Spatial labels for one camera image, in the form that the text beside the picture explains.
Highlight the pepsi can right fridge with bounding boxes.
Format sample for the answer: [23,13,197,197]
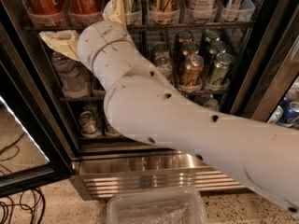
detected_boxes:
[278,96,299,127]

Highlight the black cables on floor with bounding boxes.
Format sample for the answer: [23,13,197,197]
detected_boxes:
[0,188,47,224]

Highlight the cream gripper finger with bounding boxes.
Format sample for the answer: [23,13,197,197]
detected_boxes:
[39,30,78,61]
[103,0,126,27]

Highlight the gold soda can front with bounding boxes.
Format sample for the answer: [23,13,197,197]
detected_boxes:
[179,54,204,92]

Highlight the steel fridge bottom grille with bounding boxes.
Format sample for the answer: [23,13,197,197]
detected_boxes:
[70,152,246,201]

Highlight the red coke can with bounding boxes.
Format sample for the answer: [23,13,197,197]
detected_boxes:
[68,0,104,27]
[28,0,65,27]

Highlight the silver can bottom left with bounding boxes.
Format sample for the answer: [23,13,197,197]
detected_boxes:
[78,111,101,138]

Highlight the green soda can front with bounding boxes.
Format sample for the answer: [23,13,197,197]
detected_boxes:
[206,52,234,91]

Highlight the white green soda can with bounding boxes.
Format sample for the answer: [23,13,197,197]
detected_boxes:
[154,56,173,81]

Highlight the green tall can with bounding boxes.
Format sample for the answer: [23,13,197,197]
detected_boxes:
[122,0,142,25]

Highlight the clear plastic bin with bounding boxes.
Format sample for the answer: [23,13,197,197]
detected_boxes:
[107,187,208,224]

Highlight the top wire shelf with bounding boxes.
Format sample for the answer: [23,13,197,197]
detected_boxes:
[24,21,254,32]

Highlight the clear water bottle middle shelf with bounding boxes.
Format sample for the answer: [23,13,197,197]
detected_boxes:
[51,51,90,98]

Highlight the gold tall can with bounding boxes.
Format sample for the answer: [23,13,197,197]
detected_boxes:
[148,0,180,25]

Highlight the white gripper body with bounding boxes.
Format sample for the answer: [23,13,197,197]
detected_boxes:
[77,21,131,71]

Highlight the water bottle bottom right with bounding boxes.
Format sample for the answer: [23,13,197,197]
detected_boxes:
[199,99,220,111]

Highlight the open fridge glass door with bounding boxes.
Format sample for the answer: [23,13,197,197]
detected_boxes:
[0,4,71,198]

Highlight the blue white tall can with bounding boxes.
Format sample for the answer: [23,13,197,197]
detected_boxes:
[216,0,254,22]

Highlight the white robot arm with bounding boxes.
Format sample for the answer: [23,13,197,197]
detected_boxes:
[40,0,299,214]

